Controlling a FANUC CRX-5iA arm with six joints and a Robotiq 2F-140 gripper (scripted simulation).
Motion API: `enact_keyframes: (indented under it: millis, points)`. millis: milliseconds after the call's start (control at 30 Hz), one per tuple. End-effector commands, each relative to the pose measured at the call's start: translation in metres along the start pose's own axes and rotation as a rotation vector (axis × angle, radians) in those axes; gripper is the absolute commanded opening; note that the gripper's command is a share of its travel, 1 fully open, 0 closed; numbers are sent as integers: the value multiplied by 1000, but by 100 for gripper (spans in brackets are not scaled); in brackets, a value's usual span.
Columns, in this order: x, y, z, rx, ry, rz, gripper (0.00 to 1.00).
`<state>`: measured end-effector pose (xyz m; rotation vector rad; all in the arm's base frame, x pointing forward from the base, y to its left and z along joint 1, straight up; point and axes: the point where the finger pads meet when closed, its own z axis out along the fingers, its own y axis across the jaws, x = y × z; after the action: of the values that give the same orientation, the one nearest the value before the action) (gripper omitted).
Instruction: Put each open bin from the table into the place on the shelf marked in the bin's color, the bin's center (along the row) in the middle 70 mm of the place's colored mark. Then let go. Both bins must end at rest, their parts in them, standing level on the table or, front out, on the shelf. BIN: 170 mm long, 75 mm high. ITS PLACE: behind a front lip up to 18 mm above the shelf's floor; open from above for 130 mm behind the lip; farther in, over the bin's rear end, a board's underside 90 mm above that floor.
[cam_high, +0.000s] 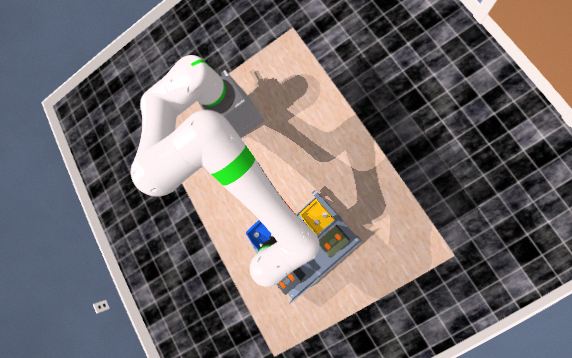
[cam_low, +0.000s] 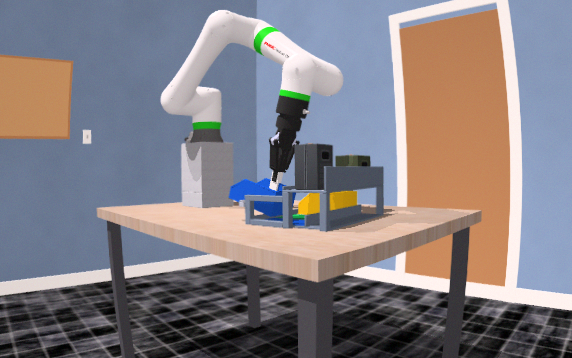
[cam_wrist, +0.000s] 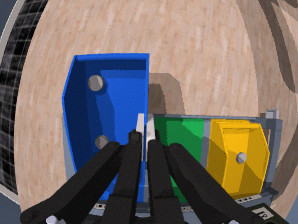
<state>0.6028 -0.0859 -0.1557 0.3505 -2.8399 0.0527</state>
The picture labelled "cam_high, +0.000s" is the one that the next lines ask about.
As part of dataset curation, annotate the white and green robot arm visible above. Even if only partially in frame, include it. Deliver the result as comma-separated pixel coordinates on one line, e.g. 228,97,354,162
131,55,319,287

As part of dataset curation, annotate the yellow bin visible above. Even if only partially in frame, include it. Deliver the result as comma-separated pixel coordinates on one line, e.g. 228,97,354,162
300,200,335,235

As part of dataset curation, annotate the blue bin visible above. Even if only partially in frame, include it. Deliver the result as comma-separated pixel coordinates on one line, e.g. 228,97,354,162
246,220,271,250

